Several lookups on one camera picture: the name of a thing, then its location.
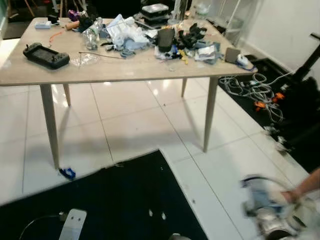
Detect person's hand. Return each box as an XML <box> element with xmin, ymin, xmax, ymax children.
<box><xmin>282</xmin><ymin>189</ymin><xmax>301</xmax><ymax>204</ymax></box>

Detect grey robot leg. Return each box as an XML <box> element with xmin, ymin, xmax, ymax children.
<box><xmin>167</xmin><ymin>232</ymin><xmax>193</xmax><ymax>240</ymax></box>

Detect black stand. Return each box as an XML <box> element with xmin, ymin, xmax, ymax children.
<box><xmin>292</xmin><ymin>32</ymin><xmax>320</xmax><ymax>84</ymax></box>

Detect small brown box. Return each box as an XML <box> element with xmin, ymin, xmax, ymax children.
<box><xmin>224</xmin><ymin>47</ymin><xmax>241</xmax><ymax>64</ymax></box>

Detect black floor mat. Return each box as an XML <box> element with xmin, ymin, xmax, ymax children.
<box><xmin>0</xmin><ymin>149</ymin><xmax>210</xmax><ymax>240</ymax></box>

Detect white blue wrapper heap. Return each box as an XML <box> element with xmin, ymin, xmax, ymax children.
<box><xmin>194</xmin><ymin>42</ymin><xmax>221</xmax><ymax>65</ymax></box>

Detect small yellow item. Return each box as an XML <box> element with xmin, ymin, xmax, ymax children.
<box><xmin>177</xmin><ymin>49</ymin><xmax>190</xmax><ymax>65</ymax></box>

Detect black glove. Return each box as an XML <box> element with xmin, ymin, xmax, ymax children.
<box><xmin>177</xmin><ymin>23</ymin><xmax>207</xmax><ymax>50</ymax></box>

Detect light wooden table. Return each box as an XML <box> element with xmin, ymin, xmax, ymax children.
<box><xmin>0</xmin><ymin>11</ymin><xmax>259</xmax><ymax>171</ymax></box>

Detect black pouch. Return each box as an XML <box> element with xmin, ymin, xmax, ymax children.
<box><xmin>157</xmin><ymin>28</ymin><xmax>176</xmax><ymax>53</ymax></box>

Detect light blue crumpled wrapper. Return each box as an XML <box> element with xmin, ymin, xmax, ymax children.
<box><xmin>119</xmin><ymin>40</ymin><xmax>152</xmax><ymax>54</ymax></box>

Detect small blue clip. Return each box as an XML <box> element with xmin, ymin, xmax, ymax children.
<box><xmin>59</xmin><ymin>168</ymin><xmax>77</xmax><ymax>181</ymax></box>

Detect stacked black food containers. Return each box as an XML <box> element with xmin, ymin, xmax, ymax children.
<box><xmin>139</xmin><ymin>3</ymin><xmax>171</xmax><ymax>29</ymax></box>

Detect crumpled white plastic bag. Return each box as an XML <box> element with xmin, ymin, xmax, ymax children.
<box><xmin>105</xmin><ymin>14</ymin><xmax>152</xmax><ymax>50</ymax></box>

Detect clear plastic wrap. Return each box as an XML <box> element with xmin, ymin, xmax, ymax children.
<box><xmin>69</xmin><ymin>52</ymin><xmax>100</xmax><ymax>68</ymax></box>

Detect crushed clear plastic bottle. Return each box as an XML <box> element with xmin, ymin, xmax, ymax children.
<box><xmin>82</xmin><ymin>17</ymin><xmax>104</xmax><ymax>51</ymax></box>

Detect crumpled black cloth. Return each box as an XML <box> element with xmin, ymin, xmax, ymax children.
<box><xmin>77</xmin><ymin>15</ymin><xmax>97</xmax><ymax>31</ymax></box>

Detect black handheld game console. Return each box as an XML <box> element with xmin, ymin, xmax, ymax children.
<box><xmin>23</xmin><ymin>42</ymin><xmax>71</xmax><ymax>70</ymax></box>

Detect small purple item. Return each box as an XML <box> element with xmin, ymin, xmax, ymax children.
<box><xmin>67</xmin><ymin>9</ymin><xmax>81</xmax><ymax>21</ymax></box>

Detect small light blue box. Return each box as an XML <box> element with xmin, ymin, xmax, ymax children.
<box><xmin>35</xmin><ymin>21</ymin><xmax>53</xmax><ymax>30</ymax></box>

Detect black mat under cables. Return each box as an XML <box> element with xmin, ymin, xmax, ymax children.
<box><xmin>217</xmin><ymin>56</ymin><xmax>320</xmax><ymax>174</ymax></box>

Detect white cable plug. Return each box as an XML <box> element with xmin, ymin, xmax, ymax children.
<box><xmin>264</xmin><ymin>125</ymin><xmax>282</xmax><ymax>138</ymax></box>

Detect orange cable connector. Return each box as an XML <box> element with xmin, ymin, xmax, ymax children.
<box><xmin>253</xmin><ymin>101</ymin><xmax>269</xmax><ymax>112</ymax></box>
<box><xmin>272</xmin><ymin>92</ymin><xmax>286</xmax><ymax>103</ymax></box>

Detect white cable bundle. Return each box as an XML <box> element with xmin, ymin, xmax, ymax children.
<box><xmin>219</xmin><ymin>72</ymin><xmax>287</xmax><ymax>124</ymax></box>

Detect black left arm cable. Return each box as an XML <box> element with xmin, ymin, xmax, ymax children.
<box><xmin>19</xmin><ymin>213</ymin><xmax>69</xmax><ymax>240</ymax></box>

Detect thin black cable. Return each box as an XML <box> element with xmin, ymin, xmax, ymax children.
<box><xmin>79</xmin><ymin>49</ymin><xmax>126</xmax><ymax>61</ymax></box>

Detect wooden tool handle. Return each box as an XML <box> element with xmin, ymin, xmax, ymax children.
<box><xmin>65</xmin><ymin>20</ymin><xmax>81</xmax><ymax>31</ymax></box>

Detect thin orange cable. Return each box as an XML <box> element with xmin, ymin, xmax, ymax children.
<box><xmin>48</xmin><ymin>30</ymin><xmax>66</xmax><ymax>44</ymax></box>

